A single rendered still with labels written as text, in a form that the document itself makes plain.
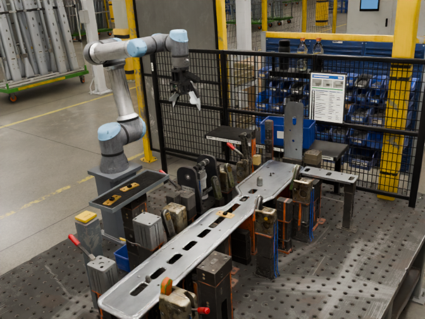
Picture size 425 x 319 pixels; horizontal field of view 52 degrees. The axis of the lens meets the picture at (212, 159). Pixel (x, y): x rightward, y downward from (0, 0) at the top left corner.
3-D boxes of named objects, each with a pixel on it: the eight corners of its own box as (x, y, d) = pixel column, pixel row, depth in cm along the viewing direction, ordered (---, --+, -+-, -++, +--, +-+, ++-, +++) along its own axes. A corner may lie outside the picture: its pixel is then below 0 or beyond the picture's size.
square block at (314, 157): (315, 212, 252) (317, 155, 238) (301, 209, 256) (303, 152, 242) (319, 206, 258) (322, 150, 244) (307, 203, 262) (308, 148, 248)
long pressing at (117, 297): (140, 328, 136) (139, 325, 136) (90, 304, 148) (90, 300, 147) (306, 168, 241) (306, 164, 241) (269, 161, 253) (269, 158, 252)
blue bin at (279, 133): (308, 149, 255) (309, 128, 250) (259, 143, 268) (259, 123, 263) (315, 139, 269) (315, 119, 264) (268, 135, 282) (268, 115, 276)
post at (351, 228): (355, 233, 230) (359, 184, 219) (334, 228, 235) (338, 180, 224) (358, 228, 235) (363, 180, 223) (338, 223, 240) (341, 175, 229)
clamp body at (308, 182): (308, 246, 222) (310, 185, 208) (287, 240, 228) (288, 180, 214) (315, 238, 228) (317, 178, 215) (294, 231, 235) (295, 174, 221)
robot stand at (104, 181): (98, 235, 242) (86, 170, 226) (126, 219, 256) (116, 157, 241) (123, 247, 230) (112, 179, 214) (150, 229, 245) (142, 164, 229)
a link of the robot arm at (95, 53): (69, 45, 208) (135, 33, 176) (88, 42, 216) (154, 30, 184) (76, 69, 212) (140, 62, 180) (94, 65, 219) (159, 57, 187)
